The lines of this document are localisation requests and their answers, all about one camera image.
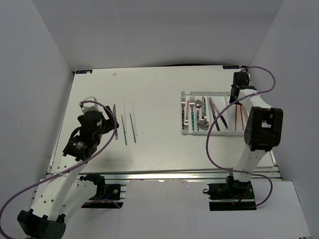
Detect green handle knife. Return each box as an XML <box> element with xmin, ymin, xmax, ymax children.
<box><xmin>112</xmin><ymin>103</ymin><xmax>119</xmax><ymax>140</ymax></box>

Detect orange chopstick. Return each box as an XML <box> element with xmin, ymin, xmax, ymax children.
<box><xmin>240</xmin><ymin>105</ymin><xmax>244</xmax><ymax>131</ymax></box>
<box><xmin>234</xmin><ymin>105</ymin><xmax>238</xmax><ymax>131</ymax></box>

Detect teal chopstick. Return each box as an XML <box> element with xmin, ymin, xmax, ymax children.
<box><xmin>121</xmin><ymin>115</ymin><xmax>128</xmax><ymax>146</ymax></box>
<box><xmin>129</xmin><ymin>113</ymin><xmax>137</xmax><ymax>143</ymax></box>

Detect white chopstick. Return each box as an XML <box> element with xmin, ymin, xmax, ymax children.
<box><xmin>123</xmin><ymin>98</ymin><xmax>127</xmax><ymax>129</ymax></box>

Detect dark marbled handle knife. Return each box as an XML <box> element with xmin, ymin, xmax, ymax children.
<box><xmin>209</xmin><ymin>98</ymin><xmax>220</xmax><ymax>131</ymax></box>

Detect dark marbled handle spoon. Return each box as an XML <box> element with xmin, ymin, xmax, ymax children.
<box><xmin>195</xmin><ymin>100</ymin><xmax>202</xmax><ymax>131</ymax></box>

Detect green handle fork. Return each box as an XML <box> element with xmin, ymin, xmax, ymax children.
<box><xmin>189</xmin><ymin>96</ymin><xmax>195</xmax><ymax>131</ymax></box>

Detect pink handle spoon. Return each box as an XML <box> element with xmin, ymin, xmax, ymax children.
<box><xmin>199</xmin><ymin>96</ymin><xmax>207</xmax><ymax>125</ymax></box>

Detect dark marbled handle fork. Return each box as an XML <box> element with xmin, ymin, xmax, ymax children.
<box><xmin>181</xmin><ymin>95</ymin><xmax>188</xmax><ymax>131</ymax></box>

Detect pink handle knife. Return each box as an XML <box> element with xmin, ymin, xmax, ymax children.
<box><xmin>209</xmin><ymin>97</ymin><xmax>228</xmax><ymax>129</ymax></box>

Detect green handle spoon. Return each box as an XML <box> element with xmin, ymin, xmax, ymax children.
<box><xmin>199</xmin><ymin>117</ymin><xmax>209</xmax><ymax>130</ymax></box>

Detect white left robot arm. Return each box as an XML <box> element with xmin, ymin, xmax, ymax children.
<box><xmin>17</xmin><ymin>100</ymin><xmax>119</xmax><ymax>239</ymax></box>

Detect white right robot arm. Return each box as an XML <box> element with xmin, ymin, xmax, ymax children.
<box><xmin>225</xmin><ymin>72</ymin><xmax>283</xmax><ymax>199</ymax></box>

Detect white cutlery tray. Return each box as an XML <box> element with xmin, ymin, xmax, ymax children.
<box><xmin>180</xmin><ymin>91</ymin><xmax>248</xmax><ymax>136</ymax></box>

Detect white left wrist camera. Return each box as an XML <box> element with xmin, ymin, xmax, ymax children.
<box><xmin>79</xmin><ymin>96</ymin><xmax>100</xmax><ymax>114</ymax></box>

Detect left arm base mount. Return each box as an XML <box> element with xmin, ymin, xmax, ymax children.
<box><xmin>78</xmin><ymin>174</ymin><xmax>126</xmax><ymax>209</ymax></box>

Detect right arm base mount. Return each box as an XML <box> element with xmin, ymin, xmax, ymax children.
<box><xmin>202</xmin><ymin>183</ymin><xmax>257</xmax><ymax>211</ymax></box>

